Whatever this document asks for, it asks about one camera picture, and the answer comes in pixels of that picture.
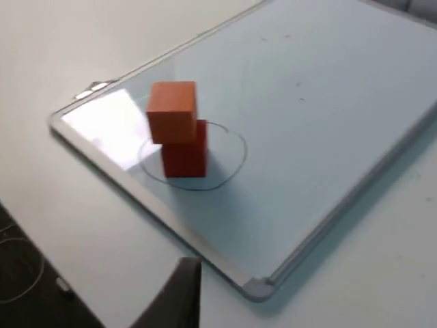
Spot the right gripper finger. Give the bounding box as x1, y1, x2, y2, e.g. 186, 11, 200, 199
130, 256, 202, 328

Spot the red cube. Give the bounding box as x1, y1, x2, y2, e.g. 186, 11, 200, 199
160, 119, 209, 178

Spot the orange cube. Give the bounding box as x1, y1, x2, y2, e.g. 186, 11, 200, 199
146, 81, 199, 145

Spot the grey-framed whiteboard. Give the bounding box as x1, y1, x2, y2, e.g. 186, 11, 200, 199
47, 0, 437, 303

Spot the white cable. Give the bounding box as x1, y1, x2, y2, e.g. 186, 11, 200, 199
0, 223, 46, 303

